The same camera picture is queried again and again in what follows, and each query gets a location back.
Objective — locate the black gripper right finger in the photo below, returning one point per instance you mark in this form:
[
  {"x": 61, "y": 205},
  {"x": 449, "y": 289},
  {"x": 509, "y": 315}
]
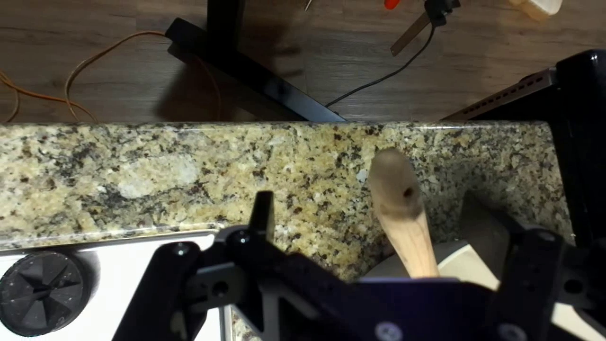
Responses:
[{"x": 530, "y": 285}]

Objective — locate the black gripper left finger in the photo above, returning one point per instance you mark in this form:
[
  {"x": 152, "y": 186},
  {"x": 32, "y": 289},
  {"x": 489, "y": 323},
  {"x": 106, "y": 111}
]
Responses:
[{"x": 176, "y": 285}]

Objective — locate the wooden spoon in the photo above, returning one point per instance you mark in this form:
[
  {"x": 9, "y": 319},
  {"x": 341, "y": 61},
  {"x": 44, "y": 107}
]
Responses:
[{"x": 398, "y": 190}]

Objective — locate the white pot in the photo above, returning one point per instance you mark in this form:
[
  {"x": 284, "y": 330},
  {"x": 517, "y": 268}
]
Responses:
[{"x": 470, "y": 268}]

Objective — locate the steel kitchen sink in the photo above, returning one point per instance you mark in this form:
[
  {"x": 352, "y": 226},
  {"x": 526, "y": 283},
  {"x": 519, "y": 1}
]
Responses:
[{"x": 104, "y": 296}]

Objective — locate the black sink strainer plug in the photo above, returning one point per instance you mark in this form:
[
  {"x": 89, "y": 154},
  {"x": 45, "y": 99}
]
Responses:
[{"x": 44, "y": 294}]

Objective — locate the brown blade black tool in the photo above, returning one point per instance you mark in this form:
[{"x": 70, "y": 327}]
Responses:
[{"x": 441, "y": 10}]

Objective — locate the red screwdriver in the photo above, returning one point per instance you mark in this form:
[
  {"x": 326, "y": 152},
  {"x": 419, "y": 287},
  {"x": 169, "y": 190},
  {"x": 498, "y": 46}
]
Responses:
[{"x": 390, "y": 4}]

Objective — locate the black metal cart frame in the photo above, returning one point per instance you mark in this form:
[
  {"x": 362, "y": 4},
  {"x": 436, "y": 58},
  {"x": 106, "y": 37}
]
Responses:
[{"x": 583, "y": 126}]

